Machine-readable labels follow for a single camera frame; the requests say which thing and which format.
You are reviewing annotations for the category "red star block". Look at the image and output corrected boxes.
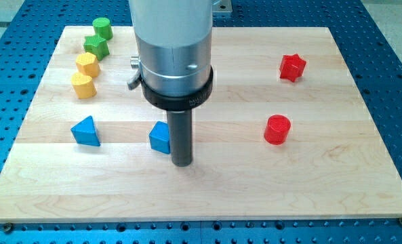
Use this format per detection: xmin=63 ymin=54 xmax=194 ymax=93
xmin=279 ymin=54 xmax=306 ymax=82

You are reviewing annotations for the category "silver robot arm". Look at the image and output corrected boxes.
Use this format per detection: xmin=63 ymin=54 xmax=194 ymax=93
xmin=127 ymin=0 xmax=214 ymax=167

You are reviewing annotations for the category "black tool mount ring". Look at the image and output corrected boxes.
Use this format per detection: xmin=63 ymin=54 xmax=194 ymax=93
xmin=140 ymin=66 xmax=214 ymax=111

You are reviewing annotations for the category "red cylinder block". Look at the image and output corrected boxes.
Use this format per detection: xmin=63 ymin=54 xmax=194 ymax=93
xmin=264 ymin=115 xmax=291 ymax=145

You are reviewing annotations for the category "yellow hexagon block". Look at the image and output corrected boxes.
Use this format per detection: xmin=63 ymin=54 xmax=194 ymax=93
xmin=75 ymin=52 xmax=100 ymax=78

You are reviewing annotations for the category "blue cube block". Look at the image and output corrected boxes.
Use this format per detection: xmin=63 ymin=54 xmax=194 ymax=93
xmin=148 ymin=121 xmax=171 ymax=154

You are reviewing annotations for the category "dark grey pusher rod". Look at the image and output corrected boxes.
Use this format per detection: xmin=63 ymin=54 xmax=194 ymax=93
xmin=167 ymin=110 xmax=193 ymax=167

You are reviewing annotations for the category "light wooden board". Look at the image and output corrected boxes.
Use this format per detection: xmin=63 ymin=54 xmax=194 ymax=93
xmin=0 ymin=26 xmax=402 ymax=223

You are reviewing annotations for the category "yellow heart block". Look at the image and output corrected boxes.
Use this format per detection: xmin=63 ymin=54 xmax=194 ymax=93
xmin=71 ymin=73 xmax=97 ymax=99

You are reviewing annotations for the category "green cylinder block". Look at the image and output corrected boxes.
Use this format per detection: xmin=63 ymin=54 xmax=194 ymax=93
xmin=92 ymin=17 xmax=113 ymax=40

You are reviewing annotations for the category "blue triangle block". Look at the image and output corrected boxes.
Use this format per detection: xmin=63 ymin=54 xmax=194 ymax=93
xmin=71 ymin=116 xmax=100 ymax=146

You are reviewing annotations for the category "grey metal bracket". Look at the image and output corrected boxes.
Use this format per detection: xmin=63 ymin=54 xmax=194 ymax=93
xmin=212 ymin=0 xmax=233 ymax=17

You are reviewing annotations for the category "green star block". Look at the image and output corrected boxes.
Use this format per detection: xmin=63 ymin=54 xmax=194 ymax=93
xmin=83 ymin=35 xmax=110 ymax=61

